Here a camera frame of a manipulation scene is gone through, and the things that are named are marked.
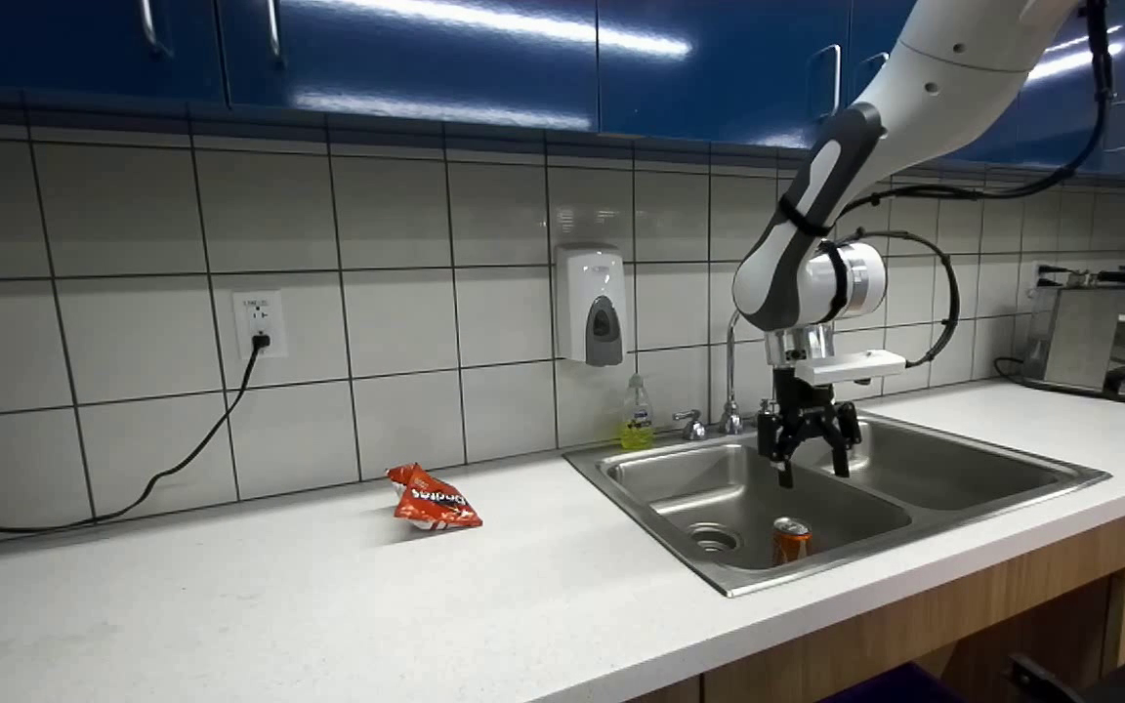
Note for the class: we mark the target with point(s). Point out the wooden base cabinet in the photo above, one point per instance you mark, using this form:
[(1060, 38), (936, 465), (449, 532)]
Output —
[(1043, 573)]

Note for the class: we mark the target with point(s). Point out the stainless steel double sink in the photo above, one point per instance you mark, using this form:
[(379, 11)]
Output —
[(876, 508)]

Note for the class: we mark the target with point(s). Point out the white wall power outlet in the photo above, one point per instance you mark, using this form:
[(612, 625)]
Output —
[(256, 314)]

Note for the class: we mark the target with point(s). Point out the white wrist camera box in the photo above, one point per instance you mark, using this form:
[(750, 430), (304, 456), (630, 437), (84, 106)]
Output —
[(855, 369)]

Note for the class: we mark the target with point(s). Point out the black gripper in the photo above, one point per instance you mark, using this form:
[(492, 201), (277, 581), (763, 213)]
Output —
[(806, 417)]

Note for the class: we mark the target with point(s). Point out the yellow dish soap bottle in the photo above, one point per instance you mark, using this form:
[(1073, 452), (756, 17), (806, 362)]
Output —
[(637, 437)]

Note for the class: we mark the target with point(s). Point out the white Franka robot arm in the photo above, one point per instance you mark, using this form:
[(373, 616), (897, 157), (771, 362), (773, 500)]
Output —
[(928, 81)]

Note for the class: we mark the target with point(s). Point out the orange soda can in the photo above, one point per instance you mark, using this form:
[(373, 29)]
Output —
[(791, 541)]

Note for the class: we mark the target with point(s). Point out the chrome gooseneck faucet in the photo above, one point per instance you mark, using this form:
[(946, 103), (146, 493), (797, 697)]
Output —
[(733, 377)]

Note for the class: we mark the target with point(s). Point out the silver black coffee machine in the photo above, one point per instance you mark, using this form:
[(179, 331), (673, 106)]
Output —
[(1092, 336)]

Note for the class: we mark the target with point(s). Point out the orange chip bag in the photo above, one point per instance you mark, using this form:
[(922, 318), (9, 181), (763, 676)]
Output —
[(429, 500)]

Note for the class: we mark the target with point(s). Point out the white wall soap dispenser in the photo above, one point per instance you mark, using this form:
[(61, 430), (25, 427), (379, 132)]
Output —
[(587, 305)]

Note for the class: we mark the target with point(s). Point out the glossy blue cabinet door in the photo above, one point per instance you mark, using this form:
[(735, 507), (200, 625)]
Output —
[(429, 66), (1043, 123), (720, 81), (69, 54)]

